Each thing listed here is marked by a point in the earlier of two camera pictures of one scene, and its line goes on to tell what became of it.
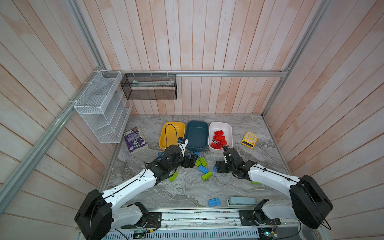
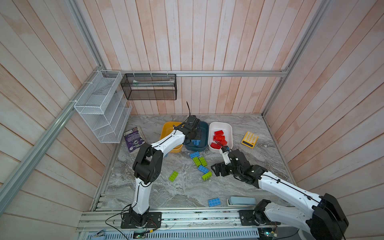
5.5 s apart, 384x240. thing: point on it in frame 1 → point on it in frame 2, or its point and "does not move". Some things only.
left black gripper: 192,161 → 198,134
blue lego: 203,169 does not move
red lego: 215,146 does not move
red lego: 219,138 does not move
